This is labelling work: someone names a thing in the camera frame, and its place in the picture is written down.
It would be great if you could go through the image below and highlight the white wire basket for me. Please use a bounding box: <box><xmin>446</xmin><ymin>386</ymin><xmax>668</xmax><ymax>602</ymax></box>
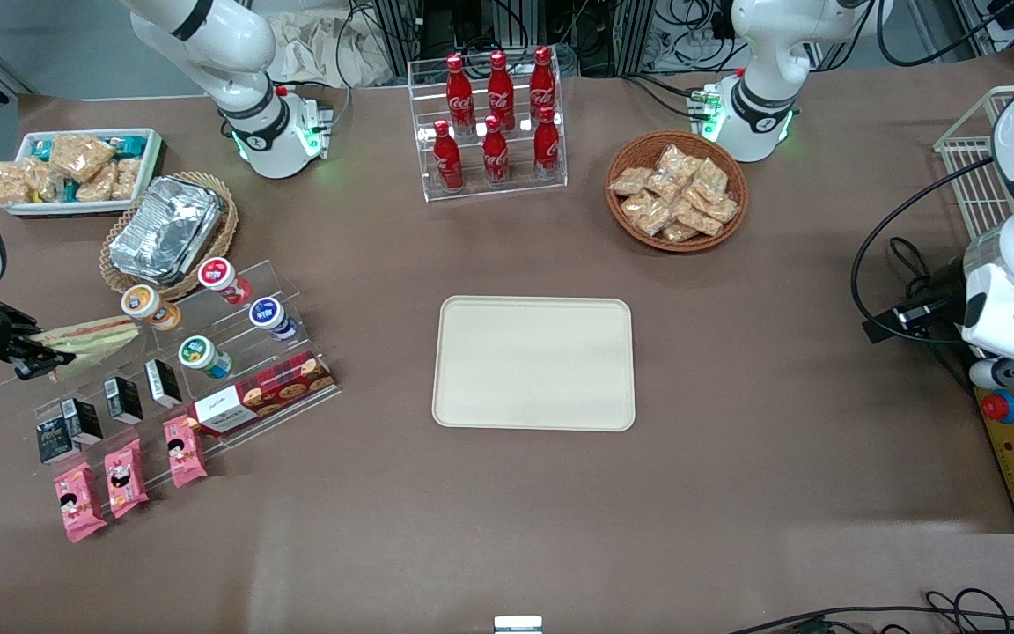
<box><xmin>934</xmin><ymin>85</ymin><xmax>1014</xmax><ymax>243</ymax></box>

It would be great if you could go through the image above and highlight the small black carton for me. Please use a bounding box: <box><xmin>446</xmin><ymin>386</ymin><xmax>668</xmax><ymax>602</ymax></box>
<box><xmin>144</xmin><ymin>358</ymin><xmax>183</xmax><ymax>409</ymax></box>
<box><xmin>104</xmin><ymin>377</ymin><xmax>144</xmax><ymax>424</ymax></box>
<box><xmin>36</xmin><ymin>418</ymin><xmax>77</xmax><ymax>465</ymax></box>
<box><xmin>61</xmin><ymin>398</ymin><xmax>104</xmax><ymax>446</ymax></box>

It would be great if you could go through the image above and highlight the red cola bottle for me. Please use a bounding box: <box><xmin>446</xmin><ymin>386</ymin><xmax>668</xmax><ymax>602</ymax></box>
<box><xmin>529</xmin><ymin>46</ymin><xmax>557</xmax><ymax>124</ymax></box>
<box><xmin>487</xmin><ymin>50</ymin><xmax>515</xmax><ymax>131</ymax></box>
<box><xmin>433</xmin><ymin>121</ymin><xmax>464</xmax><ymax>193</ymax></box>
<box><xmin>445</xmin><ymin>55</ymin><xmax>475</xmax><ymax>133</ymax></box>
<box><xmin>533</xmin><ymin>106</ymin><xmax>561</xmax><ymax>181</ymax></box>
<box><xmin>482</xmin><ymin>114</ymin><xmax>511</xmax><ymax>186</ymax></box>

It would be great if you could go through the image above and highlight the aluminium foil container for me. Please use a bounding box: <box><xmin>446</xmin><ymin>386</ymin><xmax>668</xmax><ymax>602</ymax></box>
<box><xmin>109</xmin><ymin>176</ymin><xmax>224</xmax><ymax>284</ymax></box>

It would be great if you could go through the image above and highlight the dark equipment rack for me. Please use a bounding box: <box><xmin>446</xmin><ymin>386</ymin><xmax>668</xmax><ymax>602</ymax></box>
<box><xmin>375</xmin><ymin>0</ymin><xmax>737</xmax><ymax>76</ymax></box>

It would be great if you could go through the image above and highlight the red plaid cookie box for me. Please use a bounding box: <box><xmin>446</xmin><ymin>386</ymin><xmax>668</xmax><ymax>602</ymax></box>
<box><xmin>188</xmin><ymin>352</ymin><xmax>334</xmax><ymax>439</ymax></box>

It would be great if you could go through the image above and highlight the red lid gum bottle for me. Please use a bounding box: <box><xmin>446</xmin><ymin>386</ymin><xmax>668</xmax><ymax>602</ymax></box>
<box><xmin>199</xmin><ymin>257</ymin><xmax>253</xmax><ymax>306</ymax></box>

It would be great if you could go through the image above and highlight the oval brown wicker basket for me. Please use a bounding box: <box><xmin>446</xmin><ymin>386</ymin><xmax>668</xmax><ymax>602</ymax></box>
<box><xmin>100</xmin><ymin>172</ymin><xmax>238</xmax><ymax>302</ymax></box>

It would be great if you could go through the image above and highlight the black left camera cable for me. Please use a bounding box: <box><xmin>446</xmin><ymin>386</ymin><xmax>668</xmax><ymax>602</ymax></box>
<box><xmin>852</xmin><ymin>158</ymin><xmax>996</xmax><ymax>346</ymax></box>

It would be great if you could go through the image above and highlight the white rectangular bin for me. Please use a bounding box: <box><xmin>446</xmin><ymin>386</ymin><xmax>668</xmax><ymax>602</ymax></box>
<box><xmin>4</xmin><ymin>129</ymin><xmax>164</xmax><ymax>217</ymax></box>

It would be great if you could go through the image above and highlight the orange lid gum bottle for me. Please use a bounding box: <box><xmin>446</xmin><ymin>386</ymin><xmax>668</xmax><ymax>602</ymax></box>
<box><xmin>121</xmin><ymin>284</ymin><xmax>182</xmax><ymax>332</ymax></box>

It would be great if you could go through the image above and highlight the black looped cable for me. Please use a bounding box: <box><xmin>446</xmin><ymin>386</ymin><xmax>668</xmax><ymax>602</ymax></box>
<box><xmin>925</xmin><ymin>588</ymin><xmax>1014</xmax><ymax>634</ymax></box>

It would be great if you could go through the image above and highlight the green lid gum bottle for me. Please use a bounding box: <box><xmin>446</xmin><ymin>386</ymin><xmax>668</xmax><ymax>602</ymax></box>
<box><xmin>178</xmin><ymin>335</ymin><xmax>233</xmax><ymax>380</ymax></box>

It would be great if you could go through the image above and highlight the dark metal beam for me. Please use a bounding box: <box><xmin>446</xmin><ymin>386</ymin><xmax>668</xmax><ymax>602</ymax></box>
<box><xmin>0</xmin><ymin>40</ymin><xmax>35</xmax><ymax>96</ymax></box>

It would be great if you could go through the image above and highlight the blue lid gum bottle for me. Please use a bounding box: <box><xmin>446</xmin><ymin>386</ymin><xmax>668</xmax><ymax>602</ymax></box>
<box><xmin>249</xmin><ymin>298</ymin><xmax>298</xmax><ymax>342</ymax></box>

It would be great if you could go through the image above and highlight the beige crumpled cloth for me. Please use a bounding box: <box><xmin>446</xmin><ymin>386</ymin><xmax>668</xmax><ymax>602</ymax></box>
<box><xmin>274</xmin><ymin>11</ymin><xmax>398</xmax><ymax>89</ymax></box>

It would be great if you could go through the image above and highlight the cream rectangular tray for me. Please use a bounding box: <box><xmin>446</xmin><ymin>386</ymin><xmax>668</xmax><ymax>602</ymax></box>
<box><xmin>432</xmin><ymin>296</ymin><xmax>636</xmax><ymax>432</ymax></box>

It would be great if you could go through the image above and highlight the clear acrylic bottle rack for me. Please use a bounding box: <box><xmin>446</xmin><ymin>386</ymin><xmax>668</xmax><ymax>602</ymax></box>
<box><xmin>408</xmin><ymin>48</ymin><xmax>568</xmax><ymax>203</ymax></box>

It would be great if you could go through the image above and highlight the tan rice crisp pack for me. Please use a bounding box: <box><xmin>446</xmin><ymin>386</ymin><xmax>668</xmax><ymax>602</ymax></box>
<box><xmin>76</xmin><ymin>166</ymin><xmax>116</xmax><ymax>203</ymax></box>
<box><xmin>30</xmin><ymin>158</ymin><xmax>63</xmax><ymax>203</ymax></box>
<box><xmin>0</xmin><ymin>161</ymin><xmax>40</xmax><ymax>209</ymax></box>
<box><xmin>49</xmin><ymin>134</ymin><xmax>116</xmax><ymax>183</ymax></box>
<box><xmin>109</xmin><ymin>157</ymin><xmax>142</xmax><ymax>202</ymax></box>

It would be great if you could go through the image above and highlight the pink cartoon snack pack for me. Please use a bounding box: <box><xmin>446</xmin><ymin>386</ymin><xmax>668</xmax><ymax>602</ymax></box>
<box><xmin>105</xmin><ymin>439</ymin><xmax>151</xmax><ymax>520</ymax></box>
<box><xmin>163</xmin><ymin>416</ymin><xmax>209</xmax><ymax>489</ymax></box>
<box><xmin>53</xmin><ymin>463</ymin><xmax>108</xmax><ymax>544</ymax></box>

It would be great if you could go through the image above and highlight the round brown wicker basket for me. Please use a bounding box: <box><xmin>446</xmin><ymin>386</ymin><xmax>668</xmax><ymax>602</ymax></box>
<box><xmin>606</xmin><ymin>130</ymin><xmax>749</xmax><ymax>254</ymax></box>

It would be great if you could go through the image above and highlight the black floor cable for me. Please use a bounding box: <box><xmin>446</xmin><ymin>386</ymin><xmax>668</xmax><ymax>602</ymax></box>
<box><xmin>727</xmin><ymin>603</ymin><xmax>1014</xmax><ymax>634</ymax></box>

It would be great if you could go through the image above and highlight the clear acrylic tiered shelf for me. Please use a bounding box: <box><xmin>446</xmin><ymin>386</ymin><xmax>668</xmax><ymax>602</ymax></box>
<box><xmin>0</xmin><ymin>257</ymin><xmax>342</xmax><ymax>483</ymax></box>

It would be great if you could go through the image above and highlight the plastic triangle sandwich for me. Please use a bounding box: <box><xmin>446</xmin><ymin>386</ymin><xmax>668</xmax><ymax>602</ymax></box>
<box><xmin>34</xmin><ymin>317</ymin><xmax>143</xmax><ymax>381</ymax></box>

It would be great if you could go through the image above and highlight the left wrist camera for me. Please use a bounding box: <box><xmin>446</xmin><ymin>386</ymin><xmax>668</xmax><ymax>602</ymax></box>
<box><xmin>863</xmin><ymin>299</ymin><xmax>957</xmax><ymax>346</ymax></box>

